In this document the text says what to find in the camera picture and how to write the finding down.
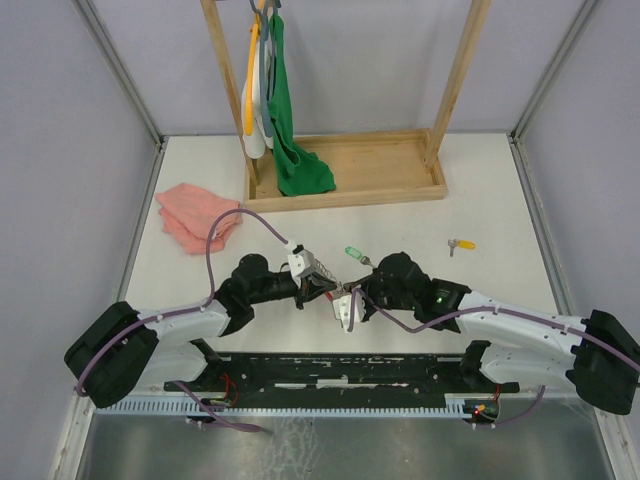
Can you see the grey cable duct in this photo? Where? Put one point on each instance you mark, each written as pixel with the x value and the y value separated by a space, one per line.
pixel 326 402

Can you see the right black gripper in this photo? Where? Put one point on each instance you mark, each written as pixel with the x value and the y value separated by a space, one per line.
pixel 363 282

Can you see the grey clothes hanger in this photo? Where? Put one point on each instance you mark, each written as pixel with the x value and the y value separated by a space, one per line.
pixel 262 11

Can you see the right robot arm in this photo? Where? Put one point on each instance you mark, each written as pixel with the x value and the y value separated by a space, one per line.
pixel 595 357

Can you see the green hanging garment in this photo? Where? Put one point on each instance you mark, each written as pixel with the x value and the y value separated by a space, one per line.
pixel 299 172

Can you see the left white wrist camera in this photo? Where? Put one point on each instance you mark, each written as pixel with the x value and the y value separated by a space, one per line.
pixel 301 262

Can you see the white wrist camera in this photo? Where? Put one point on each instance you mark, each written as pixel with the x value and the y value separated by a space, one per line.
pixel 301 262
pixel 349 310

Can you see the wooden clothes rack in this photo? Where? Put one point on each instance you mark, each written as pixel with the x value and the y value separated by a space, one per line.
pixel 377 167

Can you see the green tag key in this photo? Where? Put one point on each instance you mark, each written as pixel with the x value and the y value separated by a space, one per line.
pixel 356 254

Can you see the yellow clothes hanger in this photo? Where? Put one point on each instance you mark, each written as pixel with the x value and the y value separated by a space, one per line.
pixel 251 96

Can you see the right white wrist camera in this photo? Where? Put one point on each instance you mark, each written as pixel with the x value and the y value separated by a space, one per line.
pixel 349 310

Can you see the grey key holder with rings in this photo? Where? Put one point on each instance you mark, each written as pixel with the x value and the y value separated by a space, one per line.
pixel 334 287

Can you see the white hanging garment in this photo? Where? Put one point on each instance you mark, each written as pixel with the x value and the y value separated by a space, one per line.
pixel 257 132

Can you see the pink folded cloth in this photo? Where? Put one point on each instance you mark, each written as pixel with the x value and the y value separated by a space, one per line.
pixel 188 212

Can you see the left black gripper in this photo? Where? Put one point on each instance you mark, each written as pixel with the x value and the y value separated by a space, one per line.
pixel 311 287

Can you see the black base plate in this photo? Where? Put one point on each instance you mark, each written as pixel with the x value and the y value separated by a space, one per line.
pixel 239 373

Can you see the yellow tag key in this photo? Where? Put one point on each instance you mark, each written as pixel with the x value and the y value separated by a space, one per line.
pixel 455 244

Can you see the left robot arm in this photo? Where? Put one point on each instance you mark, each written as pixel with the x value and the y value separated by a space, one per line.
pixel 125 349

